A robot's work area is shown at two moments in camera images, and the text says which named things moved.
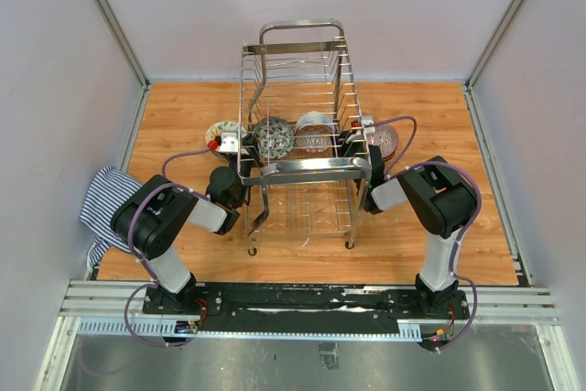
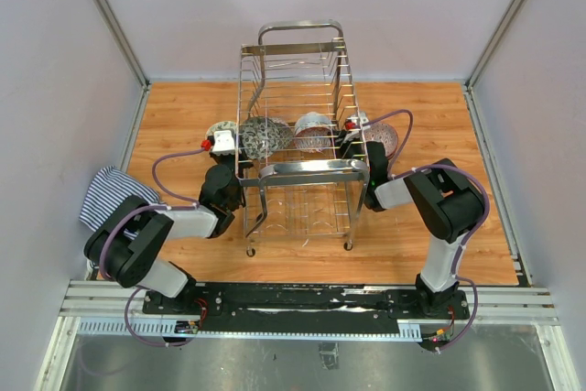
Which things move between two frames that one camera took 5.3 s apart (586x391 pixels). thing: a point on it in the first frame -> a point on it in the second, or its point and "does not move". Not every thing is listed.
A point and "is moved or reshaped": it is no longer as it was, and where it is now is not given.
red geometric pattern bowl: x=314 y=138 does not move
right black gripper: x=341 y=143 does not move
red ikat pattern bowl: x=386 y=137 does not move
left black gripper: x=251 y=150 -> x=218 y=157
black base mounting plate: x=306 y=307 does not move
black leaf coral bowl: x=274 y=137 is moved or reshaped
